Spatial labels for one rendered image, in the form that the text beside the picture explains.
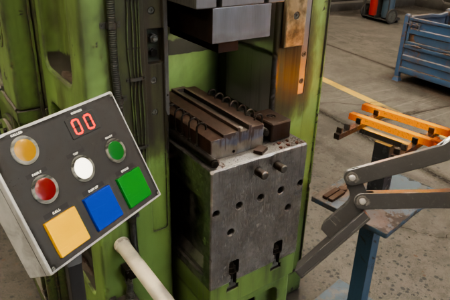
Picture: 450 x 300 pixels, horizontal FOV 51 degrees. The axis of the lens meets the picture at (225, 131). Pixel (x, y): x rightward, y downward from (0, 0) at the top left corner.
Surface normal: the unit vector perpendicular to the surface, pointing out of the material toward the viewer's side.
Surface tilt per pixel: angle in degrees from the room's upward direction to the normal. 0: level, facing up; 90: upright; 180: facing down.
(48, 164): 60
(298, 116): 90
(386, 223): 0
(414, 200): 65
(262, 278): 90
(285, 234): 90
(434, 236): 0
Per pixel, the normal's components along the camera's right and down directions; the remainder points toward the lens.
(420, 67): -0.83, 0.21
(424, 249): 0.03, -0.91
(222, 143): 0.57, 0.36
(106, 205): 0.76, -0.26
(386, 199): -0.22, -0.03
